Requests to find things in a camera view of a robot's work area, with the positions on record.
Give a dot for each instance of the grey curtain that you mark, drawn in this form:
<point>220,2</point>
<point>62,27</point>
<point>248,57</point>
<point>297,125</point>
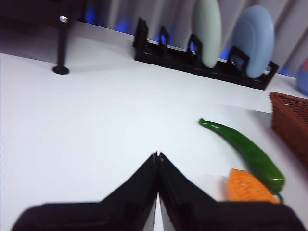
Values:
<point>173,14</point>

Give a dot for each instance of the black dish rack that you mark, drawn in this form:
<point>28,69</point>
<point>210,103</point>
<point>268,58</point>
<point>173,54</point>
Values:
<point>168,56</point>

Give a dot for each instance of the brown wicker basket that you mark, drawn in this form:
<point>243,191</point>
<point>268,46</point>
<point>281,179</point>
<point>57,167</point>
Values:
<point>291,115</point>

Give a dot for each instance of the black metal shelf frame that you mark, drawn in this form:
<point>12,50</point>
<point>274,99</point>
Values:
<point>63,43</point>

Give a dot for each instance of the pale blue plate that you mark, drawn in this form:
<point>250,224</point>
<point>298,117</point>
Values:
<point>255,41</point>

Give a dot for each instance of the blue bowl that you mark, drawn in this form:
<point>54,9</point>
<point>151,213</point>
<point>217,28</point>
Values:
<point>303,81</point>

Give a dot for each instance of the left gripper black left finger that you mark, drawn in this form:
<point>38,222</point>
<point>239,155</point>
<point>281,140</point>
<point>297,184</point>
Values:
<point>115,211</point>

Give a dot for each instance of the pale green plate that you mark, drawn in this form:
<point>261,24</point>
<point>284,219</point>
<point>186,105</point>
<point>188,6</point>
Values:
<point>207,31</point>

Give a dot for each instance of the green cucumber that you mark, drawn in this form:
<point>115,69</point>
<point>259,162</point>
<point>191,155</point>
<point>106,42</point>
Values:
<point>250,151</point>

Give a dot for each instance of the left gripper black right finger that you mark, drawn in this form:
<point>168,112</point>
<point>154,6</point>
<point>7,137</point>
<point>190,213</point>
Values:
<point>207,216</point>

